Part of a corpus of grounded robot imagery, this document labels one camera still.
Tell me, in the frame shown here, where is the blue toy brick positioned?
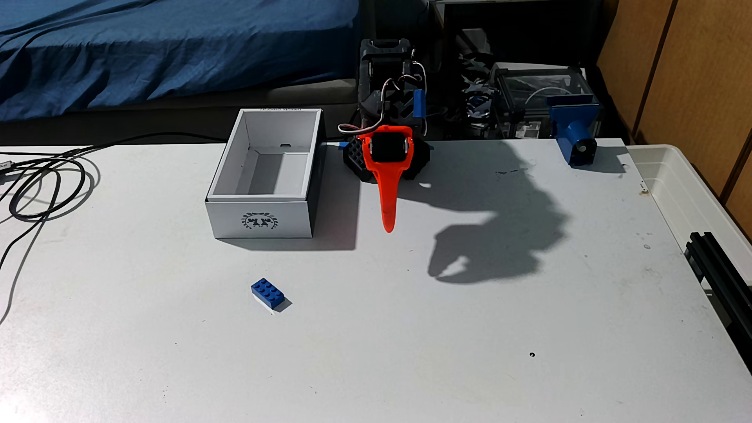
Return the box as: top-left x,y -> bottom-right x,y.
251,278 -> 286,310

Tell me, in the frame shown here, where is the brown wooden wardrobe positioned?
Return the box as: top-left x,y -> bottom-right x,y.
596,0 -> 752,236

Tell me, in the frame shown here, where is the black coiled cable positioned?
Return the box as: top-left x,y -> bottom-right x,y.
0,152 -> 98,224

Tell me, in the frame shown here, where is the blue printed holder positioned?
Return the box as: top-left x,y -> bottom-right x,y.
548,97 -> 601,167

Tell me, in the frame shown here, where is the blue bed sheet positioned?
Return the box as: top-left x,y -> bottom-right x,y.
0,0 -> 361,122

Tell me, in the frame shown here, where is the grey servo cable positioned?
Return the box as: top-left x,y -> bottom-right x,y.
338,76 -> 412,137

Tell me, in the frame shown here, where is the white cardboard box with emblem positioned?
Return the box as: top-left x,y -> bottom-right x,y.
205,108 -> 325,240

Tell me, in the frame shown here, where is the black aluminium rail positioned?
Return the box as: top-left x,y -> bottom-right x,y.
684,232 -> 752,372

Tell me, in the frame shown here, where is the black long cable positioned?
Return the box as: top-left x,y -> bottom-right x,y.
0,132 -> 229,324

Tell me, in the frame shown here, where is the white plastic bin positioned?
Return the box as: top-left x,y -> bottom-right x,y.
625,144 -> 752,277

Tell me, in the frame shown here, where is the clear-walled 3D printer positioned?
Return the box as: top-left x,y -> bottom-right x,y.
490,61 -> 600,140

